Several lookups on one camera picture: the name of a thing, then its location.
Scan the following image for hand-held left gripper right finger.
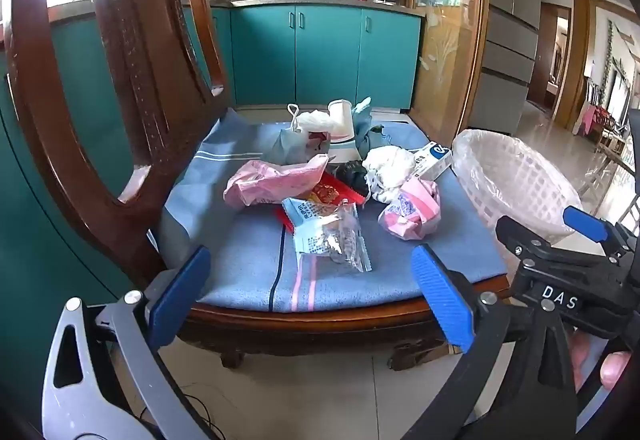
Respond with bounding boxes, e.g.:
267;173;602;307
410;244;578;440

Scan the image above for carved wooden chair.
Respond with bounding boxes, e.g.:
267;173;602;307
2;0;511;371

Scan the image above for printed pink bag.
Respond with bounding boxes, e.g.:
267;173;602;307
377;178;442;241

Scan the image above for clear plastic bin liner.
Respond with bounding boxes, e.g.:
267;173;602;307
451;129;585;245

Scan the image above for thin white plastic bag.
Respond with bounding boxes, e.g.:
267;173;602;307
287;104;337;133

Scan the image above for red white wrapper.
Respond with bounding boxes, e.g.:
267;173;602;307
307;130;333;155

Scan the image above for plain pink plastic bag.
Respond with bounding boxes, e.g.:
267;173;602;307
223;155;330;207

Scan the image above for white paper cup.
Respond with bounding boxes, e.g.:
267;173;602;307
327;99;357;143

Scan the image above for clear blue snack wrapper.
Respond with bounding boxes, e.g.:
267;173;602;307
281;197;373;273

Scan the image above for pink cloth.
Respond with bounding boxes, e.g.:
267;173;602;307
580;104;608;133

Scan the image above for teal kitchen base cabinets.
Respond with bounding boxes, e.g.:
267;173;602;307
0;2;423;346

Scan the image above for person's right hand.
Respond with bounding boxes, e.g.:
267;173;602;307
569;334;633;393

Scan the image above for wooden framed glass door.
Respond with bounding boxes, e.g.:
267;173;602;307
397;0;493;135

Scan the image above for white plastic basket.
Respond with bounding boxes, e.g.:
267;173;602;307
451;129;585;245

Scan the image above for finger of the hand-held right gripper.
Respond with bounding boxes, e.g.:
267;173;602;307
495;216;616;271
562;206;633;261

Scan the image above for red packet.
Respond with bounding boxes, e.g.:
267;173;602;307
276;171;367;233

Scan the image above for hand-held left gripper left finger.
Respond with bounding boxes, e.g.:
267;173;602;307
42;245;221;440

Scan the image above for white blue carton box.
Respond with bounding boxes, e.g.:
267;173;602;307
409;141;453;181

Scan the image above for grey refrigerator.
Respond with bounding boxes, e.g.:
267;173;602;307
470;0;543;135

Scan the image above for blue striped towel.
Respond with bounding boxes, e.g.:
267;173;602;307
150;108;510;313

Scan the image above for grey plastic bag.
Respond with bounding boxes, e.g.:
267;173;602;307
272;125;311;165

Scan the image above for black plastic bag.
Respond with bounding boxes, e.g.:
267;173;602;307
334;161;372;201

